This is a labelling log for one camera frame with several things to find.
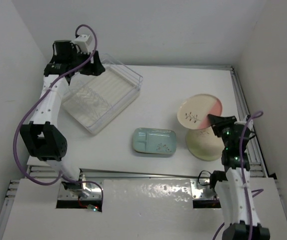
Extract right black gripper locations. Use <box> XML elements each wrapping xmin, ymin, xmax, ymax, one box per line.
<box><xmin>207</xmin><ymin>114</ymin><xmax>237</xmax><ymax>150</ymax></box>

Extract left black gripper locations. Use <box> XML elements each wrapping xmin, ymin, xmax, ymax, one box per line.
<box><xmin>67</xmin><ymin>48</ymin><xmax>103</xmax><ymax>77</ymax></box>

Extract pink and cream round plate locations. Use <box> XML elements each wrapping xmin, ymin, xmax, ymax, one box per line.
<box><xmin>177</xmin><ymin>94</ymin><xmax>223</xmax><ymax>130</ymax></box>

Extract green and cream round plate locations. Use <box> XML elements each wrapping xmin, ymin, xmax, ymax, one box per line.
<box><xmin>185</xmin><ymin>127</ymin><xmax>224</xmax><ymax>162</ymax></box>

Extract teal dotted rectangular plate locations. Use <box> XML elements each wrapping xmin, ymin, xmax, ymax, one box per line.
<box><xmin>132</xmin><ymin>127</ymin><xmax>178</xmax><ymax>156</ymax></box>

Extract teal divided rectangular plate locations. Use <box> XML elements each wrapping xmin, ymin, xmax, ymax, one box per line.
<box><xmin>132</xmin><ymin>129</ymin><xmax>178</xmax><ymax>158</ymax></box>

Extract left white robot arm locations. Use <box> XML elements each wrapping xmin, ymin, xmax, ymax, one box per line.
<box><xmin>19</xmin><ymin>37</ymin><xmax>105</xmax><ymax>181</ymax></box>

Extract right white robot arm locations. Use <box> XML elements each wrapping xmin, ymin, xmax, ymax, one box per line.
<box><xmin>207</xmin><ymin>110</ymin><xmax>271</xmax><ymax>240</ymax></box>

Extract white front cover board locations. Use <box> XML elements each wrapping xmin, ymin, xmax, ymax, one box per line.
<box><xmin>0</xmin><ymin>177</ymin><xmax>287</xmax><ymax>240</ymax></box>

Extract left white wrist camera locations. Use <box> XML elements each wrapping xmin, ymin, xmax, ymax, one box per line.
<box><xmin>72</xmin><ymin>34</ymin><xmax>92</xmax><ymax>54</ymax></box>

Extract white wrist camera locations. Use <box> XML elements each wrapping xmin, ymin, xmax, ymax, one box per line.
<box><xmin>241</xmin><ymin>114</ymin><xmax>254</xmax><ymax>131</ymax></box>
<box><xmin>72</xmin><ymin>34</ymin><xmax>92</xmax><ymax>54</ymax></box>

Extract clear wire dish rack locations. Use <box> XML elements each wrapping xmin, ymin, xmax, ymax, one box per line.
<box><xmin>61</xmin><ymin>54</ymin><xmax>143</xmax><ymax>135</ymax></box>

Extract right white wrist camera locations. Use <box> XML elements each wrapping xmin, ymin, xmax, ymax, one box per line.
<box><xmin>241</xmin><ymin>114</ymin><xmax>254</xmax><ymax>131</ymax></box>

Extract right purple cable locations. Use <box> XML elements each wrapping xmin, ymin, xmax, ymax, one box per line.
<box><xmin>212</xmin><ymin>111</ymin><xmax>264</xmax><ymax>240</ymax></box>

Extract purple cable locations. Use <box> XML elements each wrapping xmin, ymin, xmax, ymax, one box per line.
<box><xmin>12</xmin><ymin>24</ymin><xmax>105</xmax><ymax>211</ymax></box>
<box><xmin>212</xmin><ymin>111</ymin><xmax>264</xmax><ymax>240</ymax></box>

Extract aluminium table frame rails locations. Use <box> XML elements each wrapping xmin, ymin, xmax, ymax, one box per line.
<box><xmin>230</xmin><ymin>67</ymin><xmax>268</xmax><ymax>178</ymax></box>

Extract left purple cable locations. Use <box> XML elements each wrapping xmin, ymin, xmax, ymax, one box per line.
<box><xmin>12</xmin><ymin>24</ymin><xmax>105</xmax><ymax>211</ymax></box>

